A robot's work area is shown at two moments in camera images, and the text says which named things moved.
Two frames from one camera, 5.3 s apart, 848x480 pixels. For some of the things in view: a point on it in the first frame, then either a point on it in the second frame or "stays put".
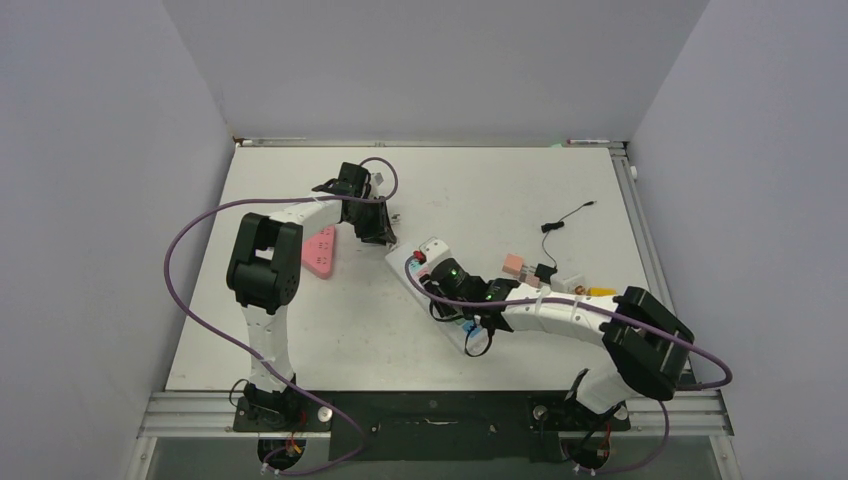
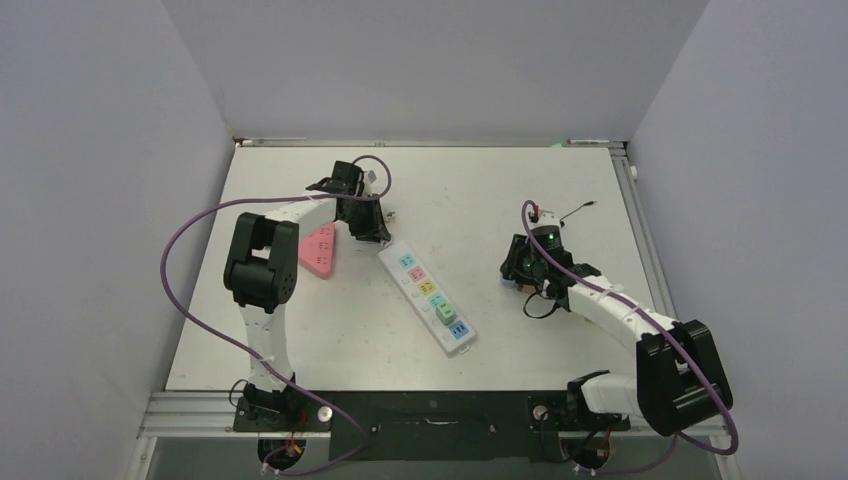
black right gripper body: (452, 310) to (530, 269)
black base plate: (432, 426) stays put
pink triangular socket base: (318, 252) stays put
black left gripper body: (365, 221) stays put
